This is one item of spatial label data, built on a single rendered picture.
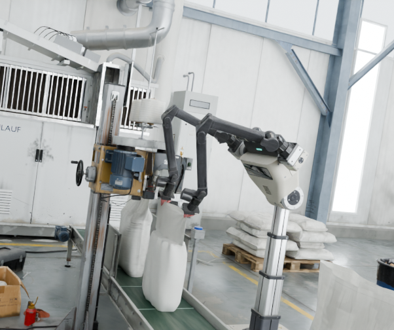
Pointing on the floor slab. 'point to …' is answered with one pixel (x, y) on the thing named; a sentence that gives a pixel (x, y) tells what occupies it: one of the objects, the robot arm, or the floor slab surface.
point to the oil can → (30, 313)
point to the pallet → (243, 257)
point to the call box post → (192, 265)
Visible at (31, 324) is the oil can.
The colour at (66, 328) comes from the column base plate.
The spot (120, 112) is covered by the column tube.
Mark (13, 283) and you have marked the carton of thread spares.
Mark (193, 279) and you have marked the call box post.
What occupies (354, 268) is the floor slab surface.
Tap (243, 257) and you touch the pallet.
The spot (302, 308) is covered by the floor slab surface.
